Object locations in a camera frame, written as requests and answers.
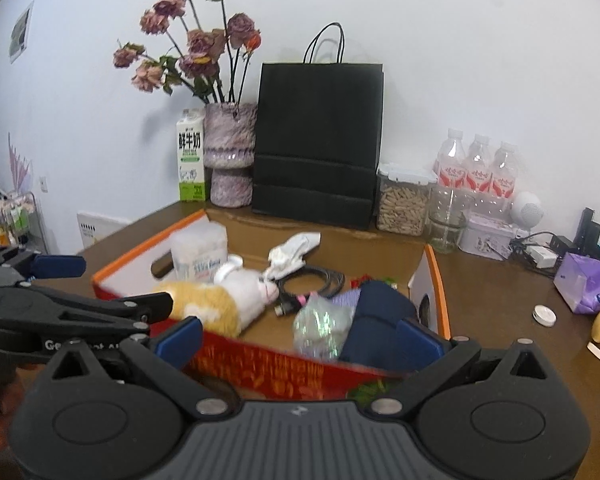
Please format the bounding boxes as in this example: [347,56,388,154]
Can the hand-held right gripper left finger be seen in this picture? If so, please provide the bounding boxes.
[40,316,236,417]

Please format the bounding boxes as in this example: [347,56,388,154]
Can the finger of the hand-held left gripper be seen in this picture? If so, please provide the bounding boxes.
[0,285,174,333]
[0,249,87,283]

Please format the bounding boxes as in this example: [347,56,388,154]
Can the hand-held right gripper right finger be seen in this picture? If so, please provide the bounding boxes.
[370,317,563,417]

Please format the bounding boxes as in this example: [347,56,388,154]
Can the orange white plush toy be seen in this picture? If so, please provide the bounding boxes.
[152,266,279,338]

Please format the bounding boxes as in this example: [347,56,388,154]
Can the navy blue pouch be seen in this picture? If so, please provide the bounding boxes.
[339,280,448,376]

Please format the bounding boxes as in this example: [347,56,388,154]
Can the red orange cardboard box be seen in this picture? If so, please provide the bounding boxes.
[91,208,452,402]

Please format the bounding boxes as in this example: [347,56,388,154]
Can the white tissue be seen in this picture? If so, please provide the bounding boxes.
[268,231,322,281]

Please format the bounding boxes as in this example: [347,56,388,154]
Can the wooden desktop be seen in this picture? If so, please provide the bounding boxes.
[77,200,600,480]

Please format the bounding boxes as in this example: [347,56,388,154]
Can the white printed board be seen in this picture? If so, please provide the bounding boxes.
[76,211,133,251]

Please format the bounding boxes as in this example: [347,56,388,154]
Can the green leafy item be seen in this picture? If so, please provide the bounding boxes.
[349,381,398,403]

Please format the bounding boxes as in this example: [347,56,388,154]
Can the metal rack with bottles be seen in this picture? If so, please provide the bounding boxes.
[0,189,48,256]

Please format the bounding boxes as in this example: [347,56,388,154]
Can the red and green small item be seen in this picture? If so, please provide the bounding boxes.
[352,274,398,288]

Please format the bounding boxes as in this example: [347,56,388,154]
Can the purple cloth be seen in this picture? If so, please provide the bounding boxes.
[330,287,366,311]

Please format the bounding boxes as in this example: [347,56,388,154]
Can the clear cotton swab container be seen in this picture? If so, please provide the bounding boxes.
[171,223,229,283]

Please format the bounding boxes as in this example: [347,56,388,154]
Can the iridescent plastic bag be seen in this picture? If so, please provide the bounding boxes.
[292,296,356,362]

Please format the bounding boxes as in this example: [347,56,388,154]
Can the empty glass jar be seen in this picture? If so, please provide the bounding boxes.
[427,187,473,254]

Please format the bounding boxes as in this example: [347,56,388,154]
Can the white floral tin box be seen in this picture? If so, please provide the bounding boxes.
[457,211,517,261]

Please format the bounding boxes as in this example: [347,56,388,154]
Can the clear container of seeds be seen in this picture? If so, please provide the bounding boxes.
[376,162,437,237]

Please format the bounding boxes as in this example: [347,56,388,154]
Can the white power adapter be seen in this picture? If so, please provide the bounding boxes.
[525,245,558,268]

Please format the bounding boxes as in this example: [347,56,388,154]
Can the white green milk carton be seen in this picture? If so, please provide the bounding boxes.
[175,107,207,203]

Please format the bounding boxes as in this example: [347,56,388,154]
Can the white round speaker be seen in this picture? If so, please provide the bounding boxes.
[509,191,545,228]

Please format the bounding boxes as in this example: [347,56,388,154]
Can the purple tissue pack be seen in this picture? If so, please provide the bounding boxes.
[553,252,600,315]

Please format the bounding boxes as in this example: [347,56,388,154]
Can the red label water bottle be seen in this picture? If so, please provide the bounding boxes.
[462,134,493,196]
[432,128,467,191]
[490,141,522,206]

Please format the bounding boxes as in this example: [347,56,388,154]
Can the purple marbled vase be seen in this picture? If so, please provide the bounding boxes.
[202,102,258,208]

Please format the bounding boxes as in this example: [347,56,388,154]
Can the black upright device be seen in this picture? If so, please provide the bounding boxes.
[575,207,600,256]

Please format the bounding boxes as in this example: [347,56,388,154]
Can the black paper bag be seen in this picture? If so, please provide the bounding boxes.
[251,22,385,231]

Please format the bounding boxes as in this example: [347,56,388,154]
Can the dried pink rose bouquet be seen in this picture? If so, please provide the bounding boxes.
[112,0,262,106]

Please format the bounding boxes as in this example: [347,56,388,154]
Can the purple wall decoration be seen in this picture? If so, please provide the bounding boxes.
[7,132,33,193]

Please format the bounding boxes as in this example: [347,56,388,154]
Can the coiled black cable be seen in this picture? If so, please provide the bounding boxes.
[275,265,347,317]

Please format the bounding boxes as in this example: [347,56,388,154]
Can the black power cable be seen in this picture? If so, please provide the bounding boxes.
[509,231,576,278]

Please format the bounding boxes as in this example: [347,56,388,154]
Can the wall poster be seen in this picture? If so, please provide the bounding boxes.
[8,1,35,64]

